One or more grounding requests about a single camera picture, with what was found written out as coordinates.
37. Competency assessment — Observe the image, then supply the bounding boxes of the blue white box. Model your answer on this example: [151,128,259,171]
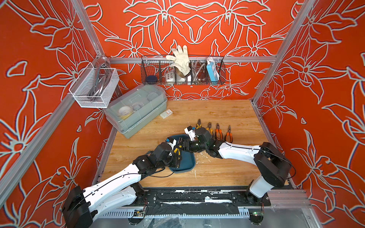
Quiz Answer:
[206,57,220,85]

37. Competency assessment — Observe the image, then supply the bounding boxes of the dark blue round object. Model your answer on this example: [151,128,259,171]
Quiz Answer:
[145,75,158,85]

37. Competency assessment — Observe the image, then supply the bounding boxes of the teal plastic storage box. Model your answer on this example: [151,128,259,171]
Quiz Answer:
[169,135,196,173]

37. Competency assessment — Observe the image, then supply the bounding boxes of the black wire wall basket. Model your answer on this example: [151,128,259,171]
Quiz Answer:
[141,55,227,86]

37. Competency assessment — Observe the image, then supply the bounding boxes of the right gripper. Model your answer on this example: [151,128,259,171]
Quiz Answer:
[177,139,208,154]

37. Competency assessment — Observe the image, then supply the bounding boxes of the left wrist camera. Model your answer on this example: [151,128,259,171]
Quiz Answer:
[165,137,177,149]

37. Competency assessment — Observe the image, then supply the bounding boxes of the white wire mesh basket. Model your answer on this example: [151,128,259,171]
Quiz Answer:
[69,64,119,109]

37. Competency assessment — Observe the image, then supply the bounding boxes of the yellow black small pliers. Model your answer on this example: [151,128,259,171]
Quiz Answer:
[206,122,214,136]

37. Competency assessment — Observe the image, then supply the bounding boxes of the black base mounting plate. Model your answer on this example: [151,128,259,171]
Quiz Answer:
[131,186,271,207]

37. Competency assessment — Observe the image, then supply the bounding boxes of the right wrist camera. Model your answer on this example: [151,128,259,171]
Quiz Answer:
[184,126,196,141]

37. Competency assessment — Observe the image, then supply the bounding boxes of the translucent lidded storage container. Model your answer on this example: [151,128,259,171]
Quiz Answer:
[104,85,167,139]

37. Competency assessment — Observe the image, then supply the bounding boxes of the small white labelled box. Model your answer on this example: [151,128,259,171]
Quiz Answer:
[160,109,173,119]

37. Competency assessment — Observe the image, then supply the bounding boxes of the yellow black combination pliers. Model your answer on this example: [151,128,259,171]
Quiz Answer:
[196,119,202,129]

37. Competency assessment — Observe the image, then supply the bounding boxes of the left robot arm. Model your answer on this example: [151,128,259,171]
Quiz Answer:
[62,142,183,228]

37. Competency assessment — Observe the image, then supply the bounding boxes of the orange black small pliers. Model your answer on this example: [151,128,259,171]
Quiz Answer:
[215,123,223,140]

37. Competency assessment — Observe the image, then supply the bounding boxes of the white power strip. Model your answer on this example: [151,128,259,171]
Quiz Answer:
[164,70,176,84]

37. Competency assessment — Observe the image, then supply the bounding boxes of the orange long nose pliers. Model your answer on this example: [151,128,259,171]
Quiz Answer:
[224,125,233,143]

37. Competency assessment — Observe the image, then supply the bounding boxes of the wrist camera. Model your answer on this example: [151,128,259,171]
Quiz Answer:
[184,126,196,141]
[165,137,177,149]

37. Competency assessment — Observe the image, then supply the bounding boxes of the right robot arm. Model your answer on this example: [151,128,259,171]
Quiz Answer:
[175,126,293,199]

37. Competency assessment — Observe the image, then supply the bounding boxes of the white work glove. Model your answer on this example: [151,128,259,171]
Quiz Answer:
[165,45,191,77]

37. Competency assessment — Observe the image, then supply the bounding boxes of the coiled clear cable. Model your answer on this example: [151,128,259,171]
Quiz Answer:
[191,61,206,84]

